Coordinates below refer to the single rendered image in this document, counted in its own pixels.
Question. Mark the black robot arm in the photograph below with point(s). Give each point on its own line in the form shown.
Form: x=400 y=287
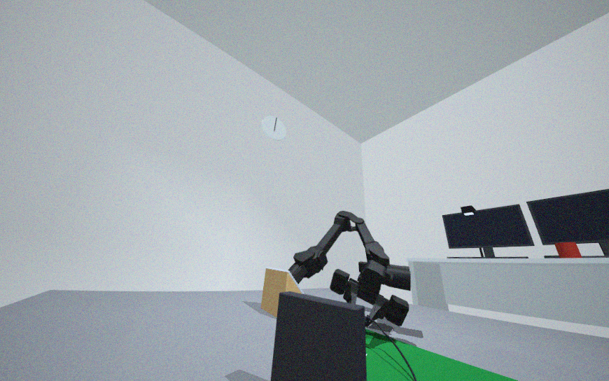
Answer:
x=377 y=270

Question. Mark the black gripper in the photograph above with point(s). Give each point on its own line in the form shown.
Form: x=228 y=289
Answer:
x=394 y=310

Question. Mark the green circuit board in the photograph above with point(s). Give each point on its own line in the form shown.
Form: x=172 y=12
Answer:
x=385 y=363

